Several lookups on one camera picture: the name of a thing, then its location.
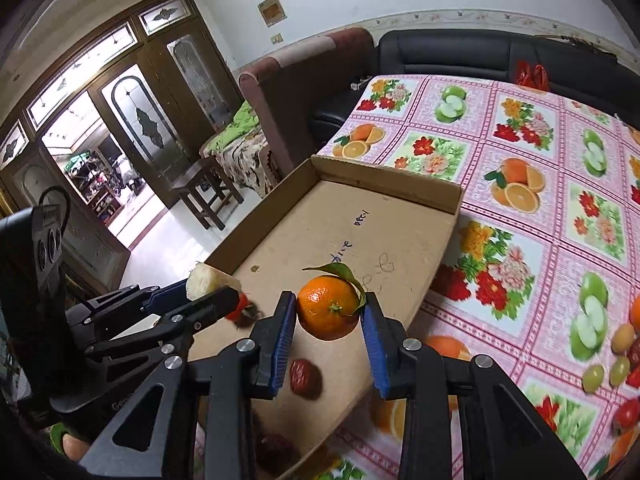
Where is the black leather sofa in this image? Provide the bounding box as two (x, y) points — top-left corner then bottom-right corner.
(307, 29), (640, 133)

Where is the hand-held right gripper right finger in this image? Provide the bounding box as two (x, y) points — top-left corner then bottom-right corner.
(361, 304), (587, 480)

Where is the orange mandarin with leaf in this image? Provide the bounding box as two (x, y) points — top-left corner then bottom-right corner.
(296, 262), (368, 342)

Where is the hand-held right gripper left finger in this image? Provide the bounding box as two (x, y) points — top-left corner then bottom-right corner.
(80, 290), (299, 480)

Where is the wooden glass door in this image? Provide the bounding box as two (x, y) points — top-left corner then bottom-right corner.
(0, 0), (238, 286)

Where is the brown armchair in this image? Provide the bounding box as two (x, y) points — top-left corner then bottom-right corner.
(238, 27), (376, 176)

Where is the shallow cardboard box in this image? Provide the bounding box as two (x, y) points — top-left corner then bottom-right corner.
(187, 154), (463, 480)

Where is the red plastic bag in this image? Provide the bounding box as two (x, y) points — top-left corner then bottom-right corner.
(515, 60), (551, 92)

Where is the pale peeled sugarcane piece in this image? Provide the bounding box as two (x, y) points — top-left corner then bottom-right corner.
(186, 261), (242, 302)

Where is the small wall plaque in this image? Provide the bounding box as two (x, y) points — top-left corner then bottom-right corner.
(257, 0), (287, 27)

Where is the green patterned blanket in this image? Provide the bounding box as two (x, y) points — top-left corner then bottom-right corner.
(200, 100), (281, 198)

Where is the floral printed tablecloth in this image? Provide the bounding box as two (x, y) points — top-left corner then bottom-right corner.
(195, 74), (640, 480)

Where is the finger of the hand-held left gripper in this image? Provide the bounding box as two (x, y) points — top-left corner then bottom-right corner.
(90, 287), (241, 376)
(87, 280), (188, 321)

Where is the green grape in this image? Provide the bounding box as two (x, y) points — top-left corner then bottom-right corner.
(581, 365), (606, 394)
(608, 356), (632, 387)

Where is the dark wooden stool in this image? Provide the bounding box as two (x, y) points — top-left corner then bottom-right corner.
(171, 156), (246, 231)

